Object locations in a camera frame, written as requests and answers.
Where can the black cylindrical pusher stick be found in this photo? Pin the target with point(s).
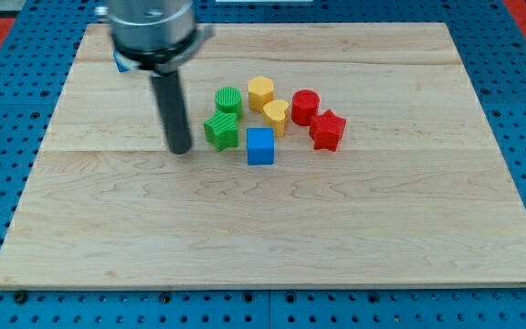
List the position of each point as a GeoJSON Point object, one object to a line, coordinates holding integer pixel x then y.
{"type": "Point", "coordinates": [169, 95]}

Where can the blue triangle block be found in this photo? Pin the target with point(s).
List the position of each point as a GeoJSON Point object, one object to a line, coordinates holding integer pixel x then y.
{"type": "Point", "coordinates": [122, 63]}

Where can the green cylinder block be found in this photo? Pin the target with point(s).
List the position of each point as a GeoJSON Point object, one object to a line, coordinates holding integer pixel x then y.
{"type": "Point", "coordinates": [229, 100]}

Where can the green star block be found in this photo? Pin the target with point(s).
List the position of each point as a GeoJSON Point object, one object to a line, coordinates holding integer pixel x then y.
{"type": "Point", "coordinates": [221, 130]}

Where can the yellow hexagon block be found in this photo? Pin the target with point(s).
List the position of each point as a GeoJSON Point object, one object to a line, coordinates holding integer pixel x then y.
{"type": "Point", "coordinates": [260, 92]}

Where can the blue cube block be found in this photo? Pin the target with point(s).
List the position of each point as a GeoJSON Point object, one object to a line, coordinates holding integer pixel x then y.
{"type": "Point", "coordinates": [260, 146]}

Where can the yellow heart block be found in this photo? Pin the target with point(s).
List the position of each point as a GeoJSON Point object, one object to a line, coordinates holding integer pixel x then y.
{"type": "Point", "coordinates": [276, 115]}

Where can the red cylinder block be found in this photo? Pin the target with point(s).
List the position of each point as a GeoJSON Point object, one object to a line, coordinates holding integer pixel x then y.
{"type": "Point", "coordinates": [305, 104]}

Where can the red star block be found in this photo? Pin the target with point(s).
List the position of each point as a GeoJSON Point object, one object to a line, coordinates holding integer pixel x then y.
{"type": "Point", "coordinates": [326, 130]}

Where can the light wooden board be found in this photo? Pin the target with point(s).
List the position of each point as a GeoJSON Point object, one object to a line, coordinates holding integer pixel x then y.
{"type": "Point", "coordinates": [416, 196]}

